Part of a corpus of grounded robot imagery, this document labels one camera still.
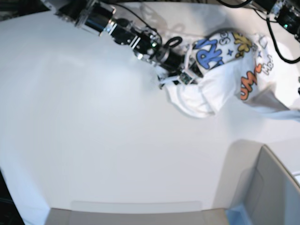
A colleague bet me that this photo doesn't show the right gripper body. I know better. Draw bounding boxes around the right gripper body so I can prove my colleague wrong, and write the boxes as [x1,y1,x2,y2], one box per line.
[154,47,185,75]

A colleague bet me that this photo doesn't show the white t-shirt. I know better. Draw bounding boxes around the white t-shirt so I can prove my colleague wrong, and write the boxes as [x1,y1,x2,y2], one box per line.
[163,31,300,121]

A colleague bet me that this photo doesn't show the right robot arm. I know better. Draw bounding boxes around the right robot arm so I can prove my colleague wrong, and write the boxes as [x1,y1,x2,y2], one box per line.
[42,0,185,75]

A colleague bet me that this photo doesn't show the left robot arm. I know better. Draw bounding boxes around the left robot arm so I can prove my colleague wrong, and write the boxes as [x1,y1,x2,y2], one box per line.
[254,0,300,42]

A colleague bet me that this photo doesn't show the grey cardboard box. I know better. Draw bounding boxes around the grey cardboard box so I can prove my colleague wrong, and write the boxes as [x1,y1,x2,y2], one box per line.
[215,139,300,225]

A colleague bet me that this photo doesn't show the black cable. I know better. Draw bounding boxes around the black cable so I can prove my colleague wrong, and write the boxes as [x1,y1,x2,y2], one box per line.
[215,0,300,64]

